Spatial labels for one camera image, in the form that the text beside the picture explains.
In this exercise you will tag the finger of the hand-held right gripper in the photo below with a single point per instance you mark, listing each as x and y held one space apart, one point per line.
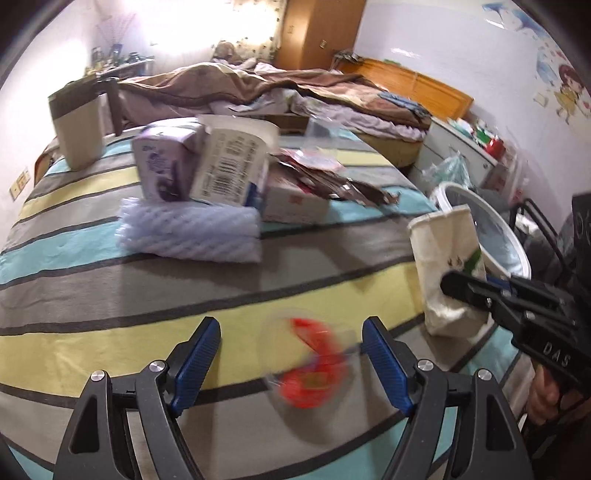
461 286
501 280

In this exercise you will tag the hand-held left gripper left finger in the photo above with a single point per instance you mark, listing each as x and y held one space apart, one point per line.
198 364

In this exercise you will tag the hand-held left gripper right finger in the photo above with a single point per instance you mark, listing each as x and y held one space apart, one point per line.
388 369

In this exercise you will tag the white paper bag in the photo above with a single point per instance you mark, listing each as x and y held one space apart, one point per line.
448 272

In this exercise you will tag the white round trash bin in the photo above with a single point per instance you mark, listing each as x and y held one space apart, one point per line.
496 235

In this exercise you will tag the red clear snack wrapper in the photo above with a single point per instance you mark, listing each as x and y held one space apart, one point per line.
318 360

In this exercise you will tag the brown foil wrappers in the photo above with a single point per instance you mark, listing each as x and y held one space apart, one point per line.
351 184

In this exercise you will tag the white box red print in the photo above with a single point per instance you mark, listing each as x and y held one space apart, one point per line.
295 201

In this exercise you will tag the white yogurt tub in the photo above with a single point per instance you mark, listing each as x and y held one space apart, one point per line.
231 161

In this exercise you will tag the purple carton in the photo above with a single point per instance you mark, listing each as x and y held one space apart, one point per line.
161 161

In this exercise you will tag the person's right hand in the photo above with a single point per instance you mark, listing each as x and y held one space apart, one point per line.
542 399

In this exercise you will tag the grey chair cushion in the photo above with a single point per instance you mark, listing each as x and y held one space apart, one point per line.
542 251

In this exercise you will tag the black metal chair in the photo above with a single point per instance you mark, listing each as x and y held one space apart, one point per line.
531 214

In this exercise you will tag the striped blanket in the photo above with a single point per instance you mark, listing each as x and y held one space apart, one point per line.
138 300

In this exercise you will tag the clear green plastic bag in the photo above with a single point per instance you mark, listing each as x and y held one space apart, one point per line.
445 173

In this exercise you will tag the red canister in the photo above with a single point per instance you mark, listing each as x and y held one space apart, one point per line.
495 145

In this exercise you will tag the grey nightstand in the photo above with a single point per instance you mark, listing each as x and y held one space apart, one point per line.
457 145

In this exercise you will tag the green tissue box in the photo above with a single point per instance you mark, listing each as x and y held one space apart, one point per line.
461 125

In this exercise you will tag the bed with brown blanket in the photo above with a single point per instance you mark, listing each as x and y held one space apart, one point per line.
369 122

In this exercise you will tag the blue cloth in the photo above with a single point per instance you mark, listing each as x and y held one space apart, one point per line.
397 99

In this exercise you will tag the wooden headboard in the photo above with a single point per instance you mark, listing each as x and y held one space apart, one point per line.
415 83

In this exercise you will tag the beige brown container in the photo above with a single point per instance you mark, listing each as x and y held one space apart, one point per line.
78 129

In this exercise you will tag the dark wooden chair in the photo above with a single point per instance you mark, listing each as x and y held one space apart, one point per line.
115 110

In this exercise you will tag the brown blanket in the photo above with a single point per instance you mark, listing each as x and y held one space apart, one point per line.
207 87

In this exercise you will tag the wooden wardrobe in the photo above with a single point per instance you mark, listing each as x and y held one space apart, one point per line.
314 32

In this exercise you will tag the cluttered desk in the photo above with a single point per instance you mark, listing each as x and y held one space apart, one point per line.
124 69

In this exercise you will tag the brown teddy bear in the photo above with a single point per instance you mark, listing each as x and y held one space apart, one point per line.
226 50

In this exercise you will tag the patterned curtain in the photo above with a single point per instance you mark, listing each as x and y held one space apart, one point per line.
258 27

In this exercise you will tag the vase with dry branches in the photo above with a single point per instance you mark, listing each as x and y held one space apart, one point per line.
115 32

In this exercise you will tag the cartoon wall sticker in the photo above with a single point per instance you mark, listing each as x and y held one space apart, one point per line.
563 87

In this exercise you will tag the wall socket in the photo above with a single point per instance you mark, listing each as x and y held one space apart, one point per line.
21 184

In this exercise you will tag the blue wall sticker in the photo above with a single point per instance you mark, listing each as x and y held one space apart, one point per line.
512 18

